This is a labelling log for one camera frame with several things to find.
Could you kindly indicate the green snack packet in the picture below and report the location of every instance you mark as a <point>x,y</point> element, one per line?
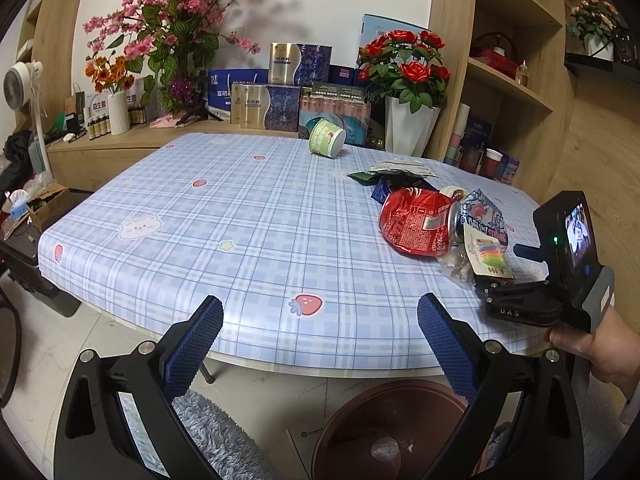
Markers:
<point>362,176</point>

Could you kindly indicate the red basket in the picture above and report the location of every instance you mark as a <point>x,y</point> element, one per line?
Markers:
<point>492,57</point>

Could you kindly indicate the light blue flat box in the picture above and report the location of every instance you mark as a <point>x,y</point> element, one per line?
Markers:
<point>385,25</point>

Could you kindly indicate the white printed packet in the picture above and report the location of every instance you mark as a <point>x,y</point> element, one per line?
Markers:
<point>402,167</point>

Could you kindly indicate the white desk fan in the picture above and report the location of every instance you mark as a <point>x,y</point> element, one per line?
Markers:
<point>22,85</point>

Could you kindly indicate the red paper cup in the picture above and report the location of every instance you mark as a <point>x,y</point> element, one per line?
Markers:
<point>491,164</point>

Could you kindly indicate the stack of pastel cups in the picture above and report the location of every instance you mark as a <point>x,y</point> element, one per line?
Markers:
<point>457,135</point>

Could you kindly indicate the person's right hand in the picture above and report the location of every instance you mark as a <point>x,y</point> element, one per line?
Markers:
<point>605,347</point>

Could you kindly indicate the cardboard box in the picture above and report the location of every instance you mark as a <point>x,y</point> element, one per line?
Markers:
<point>47,205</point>

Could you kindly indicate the dark clothing pile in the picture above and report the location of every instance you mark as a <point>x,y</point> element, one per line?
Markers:
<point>17,152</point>

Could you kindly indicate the dark green box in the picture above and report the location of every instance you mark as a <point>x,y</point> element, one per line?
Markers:
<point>337,92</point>

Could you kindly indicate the white angular vase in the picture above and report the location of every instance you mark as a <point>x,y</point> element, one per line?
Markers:
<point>410,125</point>

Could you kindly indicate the orange flower bunch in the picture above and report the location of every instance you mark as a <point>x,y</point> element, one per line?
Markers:
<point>107,72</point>

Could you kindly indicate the small perfume bottle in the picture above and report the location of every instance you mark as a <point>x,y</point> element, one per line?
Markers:
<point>523,74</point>

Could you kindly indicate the dark blue shelf box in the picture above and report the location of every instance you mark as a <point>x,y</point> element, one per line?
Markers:
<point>478,132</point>

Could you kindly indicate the purple blue small box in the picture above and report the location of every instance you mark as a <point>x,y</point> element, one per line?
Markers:
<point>510,167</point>

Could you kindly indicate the crushed red snack bag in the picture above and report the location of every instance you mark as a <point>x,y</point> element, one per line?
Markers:
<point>415,220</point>

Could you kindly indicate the green paper cup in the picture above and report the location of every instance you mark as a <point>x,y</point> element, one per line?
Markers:
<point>327,137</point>

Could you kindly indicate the pink cloth item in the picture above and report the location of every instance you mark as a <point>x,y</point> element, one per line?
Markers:
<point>167,121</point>

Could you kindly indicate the blue white tissue pack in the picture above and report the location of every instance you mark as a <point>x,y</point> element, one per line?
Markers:
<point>17,205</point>

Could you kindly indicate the pink blossom bouquet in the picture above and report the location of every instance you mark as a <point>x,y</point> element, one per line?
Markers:
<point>170,20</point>

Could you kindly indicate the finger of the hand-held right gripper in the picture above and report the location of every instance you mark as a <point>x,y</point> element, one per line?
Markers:
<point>527,251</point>
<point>497,291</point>

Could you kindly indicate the black wall shelf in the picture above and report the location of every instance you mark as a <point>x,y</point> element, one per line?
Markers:
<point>600,69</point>

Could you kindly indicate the pink and teal bottle pack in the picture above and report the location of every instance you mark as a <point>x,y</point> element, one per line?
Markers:
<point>332,115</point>

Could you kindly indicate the small dark blue box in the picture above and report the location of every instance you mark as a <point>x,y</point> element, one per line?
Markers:
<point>345,75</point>

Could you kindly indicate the brown glass cup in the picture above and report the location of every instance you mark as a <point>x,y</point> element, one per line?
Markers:
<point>470,160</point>

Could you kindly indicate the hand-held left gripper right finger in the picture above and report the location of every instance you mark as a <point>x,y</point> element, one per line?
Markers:
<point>444,345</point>

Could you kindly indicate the metal table leg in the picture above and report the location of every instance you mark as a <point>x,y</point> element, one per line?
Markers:
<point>206,371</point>

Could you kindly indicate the red rose bouquet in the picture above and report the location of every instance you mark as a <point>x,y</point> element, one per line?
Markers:
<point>405,67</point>

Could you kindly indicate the small black tripod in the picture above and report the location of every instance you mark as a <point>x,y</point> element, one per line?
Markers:
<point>200,106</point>

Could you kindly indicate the black case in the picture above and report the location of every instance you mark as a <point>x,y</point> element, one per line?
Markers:
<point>30,270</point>

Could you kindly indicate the purple tinsel flower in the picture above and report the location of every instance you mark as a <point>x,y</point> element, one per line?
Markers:
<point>182,91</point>

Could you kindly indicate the kraft paper bag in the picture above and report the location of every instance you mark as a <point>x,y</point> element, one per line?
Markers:
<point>75,105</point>

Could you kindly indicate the white green printed box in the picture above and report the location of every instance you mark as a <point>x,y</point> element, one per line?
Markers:
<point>97,102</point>

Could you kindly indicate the peach rose potted plant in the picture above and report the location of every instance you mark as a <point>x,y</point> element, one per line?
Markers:
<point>595,20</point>

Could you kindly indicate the wooden sideboard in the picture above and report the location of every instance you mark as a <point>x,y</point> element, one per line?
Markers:
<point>100,160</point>

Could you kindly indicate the row of small brown bottles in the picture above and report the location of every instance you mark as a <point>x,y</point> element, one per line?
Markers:
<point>97,127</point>

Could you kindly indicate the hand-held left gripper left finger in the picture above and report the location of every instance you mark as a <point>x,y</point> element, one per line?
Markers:
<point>196,345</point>

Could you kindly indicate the dark blue snack packet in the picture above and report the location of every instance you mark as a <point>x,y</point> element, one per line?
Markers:
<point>382,189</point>

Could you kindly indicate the wooden shelf unit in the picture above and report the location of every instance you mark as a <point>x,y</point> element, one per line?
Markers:
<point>505,110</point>

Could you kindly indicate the brown plastic bin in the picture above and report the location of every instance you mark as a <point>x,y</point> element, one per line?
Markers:
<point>400,410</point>

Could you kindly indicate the blue and white box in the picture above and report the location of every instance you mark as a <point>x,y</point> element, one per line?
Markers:
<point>222,92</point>

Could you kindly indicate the white ribbed vase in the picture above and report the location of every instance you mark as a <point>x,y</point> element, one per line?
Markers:
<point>119,112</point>

